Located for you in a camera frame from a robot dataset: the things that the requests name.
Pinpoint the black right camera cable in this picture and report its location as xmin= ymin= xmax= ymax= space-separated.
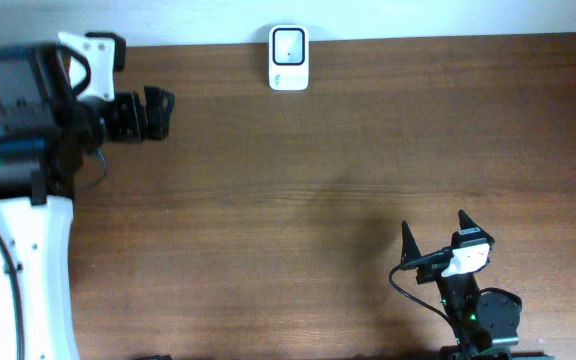
xmin=388 ymin=249 xmax=457 ymax=326

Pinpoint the white barcode scanner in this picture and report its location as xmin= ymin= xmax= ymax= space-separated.
xmin=268 ymin=24 xmax=310 ymax=91

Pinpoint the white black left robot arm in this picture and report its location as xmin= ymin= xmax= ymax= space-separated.
xmin=0 ymin=34 xmax=175 ymax=359

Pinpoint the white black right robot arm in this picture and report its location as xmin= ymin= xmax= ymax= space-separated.
xmin=388 ymin=210 xmax=549 ymax=359

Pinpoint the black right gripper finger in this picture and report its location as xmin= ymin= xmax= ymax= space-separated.
xmin=401 ymin=221 xmax=421 ymax=264
xmin=457 ymin=209 xmax=495 ymax=245

